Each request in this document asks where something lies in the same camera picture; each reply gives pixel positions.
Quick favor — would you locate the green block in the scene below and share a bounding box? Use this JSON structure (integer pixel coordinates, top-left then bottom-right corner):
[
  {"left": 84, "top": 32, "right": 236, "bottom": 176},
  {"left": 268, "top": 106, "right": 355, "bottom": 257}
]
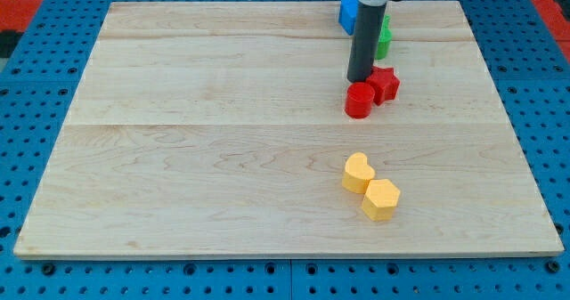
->
[{"left": 375, "top": 15, "right": 392, "bottom": 60}]

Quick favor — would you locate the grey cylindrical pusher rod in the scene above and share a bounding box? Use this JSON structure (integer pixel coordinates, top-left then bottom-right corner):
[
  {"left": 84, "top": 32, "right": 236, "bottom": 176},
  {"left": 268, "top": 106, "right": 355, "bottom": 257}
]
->
[{"left": 346, "top": 2, "right": 387, "bottom": 83}]

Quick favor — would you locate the red cylinder block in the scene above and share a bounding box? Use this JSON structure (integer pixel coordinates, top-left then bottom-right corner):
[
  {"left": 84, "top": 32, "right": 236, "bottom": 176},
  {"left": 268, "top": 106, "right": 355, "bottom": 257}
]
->
[{"left": 345, "top": 82, "right": 375, "bottom": 118}]

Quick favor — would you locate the light wooden board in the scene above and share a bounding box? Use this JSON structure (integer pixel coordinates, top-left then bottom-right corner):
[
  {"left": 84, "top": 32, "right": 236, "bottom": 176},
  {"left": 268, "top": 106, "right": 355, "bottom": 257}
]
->
[{"left": 13, "top": 1, "right": 564, "bottom": 260}]

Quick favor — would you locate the yellow heart block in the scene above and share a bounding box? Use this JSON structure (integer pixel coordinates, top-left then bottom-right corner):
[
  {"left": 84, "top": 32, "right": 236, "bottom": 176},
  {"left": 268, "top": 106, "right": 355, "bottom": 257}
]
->
[{"left": 341, "top": 152, "right": 376, "bottom": 194}]

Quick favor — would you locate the blue cube block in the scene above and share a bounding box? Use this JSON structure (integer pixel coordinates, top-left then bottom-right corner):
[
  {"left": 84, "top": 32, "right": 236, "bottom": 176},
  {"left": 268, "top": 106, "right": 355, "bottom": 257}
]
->
[{"left": 338, "top": 0, "right": 358, "bottom": 36}]

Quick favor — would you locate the yellow hexagon block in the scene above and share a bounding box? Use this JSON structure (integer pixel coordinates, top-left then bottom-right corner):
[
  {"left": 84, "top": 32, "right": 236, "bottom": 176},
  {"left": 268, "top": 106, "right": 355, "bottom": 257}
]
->
[{"left": 361, "top": 179, "right": 401, "bottom": 222}]

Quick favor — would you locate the red star block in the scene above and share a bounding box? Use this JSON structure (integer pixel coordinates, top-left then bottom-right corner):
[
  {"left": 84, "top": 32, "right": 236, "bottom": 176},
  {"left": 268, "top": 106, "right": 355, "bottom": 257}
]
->
[{"left": 365, "top": 66, "right": 400, "bottom": 106}]

